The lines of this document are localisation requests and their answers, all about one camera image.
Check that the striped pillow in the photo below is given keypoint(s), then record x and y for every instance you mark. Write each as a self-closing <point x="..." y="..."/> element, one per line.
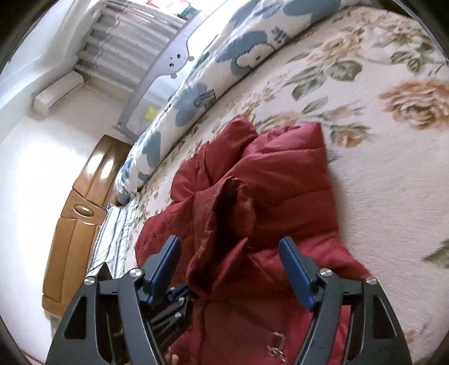
<point x="119" y="231"/>

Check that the grey bed guard rail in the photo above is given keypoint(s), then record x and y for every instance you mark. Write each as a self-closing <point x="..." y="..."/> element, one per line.
<point x="175" y="59"/>

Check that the floral bed blanket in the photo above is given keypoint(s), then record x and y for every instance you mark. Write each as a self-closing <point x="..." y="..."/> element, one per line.
<point x="386" y="175"/>

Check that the white air conditioner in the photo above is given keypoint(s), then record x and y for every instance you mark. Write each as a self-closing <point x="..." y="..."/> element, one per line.
<point x="56" y="94"/>

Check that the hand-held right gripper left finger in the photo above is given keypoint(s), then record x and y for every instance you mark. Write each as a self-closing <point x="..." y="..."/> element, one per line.
<point x="165" y="267"/>

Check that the blue flower print duvet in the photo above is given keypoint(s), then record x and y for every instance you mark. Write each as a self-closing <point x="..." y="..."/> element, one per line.
<point x="228" y="63"/>

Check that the wooden headboard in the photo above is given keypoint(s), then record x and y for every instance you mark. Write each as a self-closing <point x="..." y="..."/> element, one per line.
<point x="80" y="224"/>

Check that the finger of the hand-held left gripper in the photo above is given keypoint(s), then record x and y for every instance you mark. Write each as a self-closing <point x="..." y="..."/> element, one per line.
<point x="175" y="316"/>

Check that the red padded jacket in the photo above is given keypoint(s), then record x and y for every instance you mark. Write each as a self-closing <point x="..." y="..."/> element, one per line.
<point x="273" y="182"/>

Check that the grey striped curtain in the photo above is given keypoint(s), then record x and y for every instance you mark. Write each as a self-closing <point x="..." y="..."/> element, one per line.
<point x="133" y="42"/>

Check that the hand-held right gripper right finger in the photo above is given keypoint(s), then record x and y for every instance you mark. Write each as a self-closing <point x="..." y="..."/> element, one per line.
<point x="295" y="267"/>

